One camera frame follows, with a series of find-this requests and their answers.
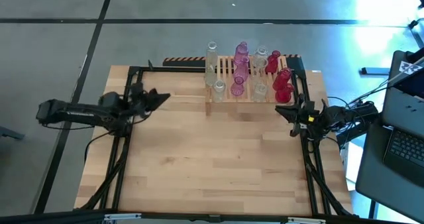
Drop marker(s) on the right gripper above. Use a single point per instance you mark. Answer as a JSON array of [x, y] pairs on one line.
[[311, 118]]

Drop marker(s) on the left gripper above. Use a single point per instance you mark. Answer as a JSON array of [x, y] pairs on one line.
[[142, 101]]

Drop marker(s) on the red round glass vase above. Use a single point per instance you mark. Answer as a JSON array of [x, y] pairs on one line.
[[285, 94]]

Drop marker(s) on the red ribbed bottle vase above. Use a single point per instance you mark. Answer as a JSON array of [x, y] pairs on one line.
[[281, 79]]

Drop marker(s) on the clear short glass vase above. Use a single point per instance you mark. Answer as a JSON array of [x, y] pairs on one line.
[[260, 74]]

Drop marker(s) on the clear bulb glass vase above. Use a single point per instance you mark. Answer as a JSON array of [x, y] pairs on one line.
[[210, 77], [218, 92]]

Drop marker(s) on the pink flared-neck glass vase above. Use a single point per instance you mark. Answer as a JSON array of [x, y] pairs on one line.
[[242, 71]]

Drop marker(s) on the clear wide round vase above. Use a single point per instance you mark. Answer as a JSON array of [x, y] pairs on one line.
[[260, 55]]

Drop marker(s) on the clear textured bottle vase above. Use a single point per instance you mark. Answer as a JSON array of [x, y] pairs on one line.
[[211, 56]]

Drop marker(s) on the wooden slatted shelf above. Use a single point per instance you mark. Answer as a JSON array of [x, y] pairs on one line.
[[228, 71]]

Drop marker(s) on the pink ribbed bottle vase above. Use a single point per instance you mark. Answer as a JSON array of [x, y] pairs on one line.
[[241, 53]]

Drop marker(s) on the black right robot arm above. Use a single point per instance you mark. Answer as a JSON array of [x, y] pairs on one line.
[[357, 113]]

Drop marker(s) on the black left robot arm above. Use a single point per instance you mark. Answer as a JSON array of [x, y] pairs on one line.
[[79, 113]]

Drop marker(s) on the black desk leg bar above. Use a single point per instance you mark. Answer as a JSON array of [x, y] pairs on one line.
[[359, 130]]

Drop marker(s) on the grey desk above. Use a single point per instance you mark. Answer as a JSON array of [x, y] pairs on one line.
[[381, 191]]

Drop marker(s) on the grey laptop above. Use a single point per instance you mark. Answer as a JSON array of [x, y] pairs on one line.
[[405, 147]]

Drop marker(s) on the white fiducial marker tag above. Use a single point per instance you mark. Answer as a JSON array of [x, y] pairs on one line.
[[406, 67]]

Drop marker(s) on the dark monitor with marker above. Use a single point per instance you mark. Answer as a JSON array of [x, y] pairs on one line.
[[414, 85]]

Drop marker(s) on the grey floor foot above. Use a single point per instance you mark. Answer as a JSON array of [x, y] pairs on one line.
[[10, 133]]

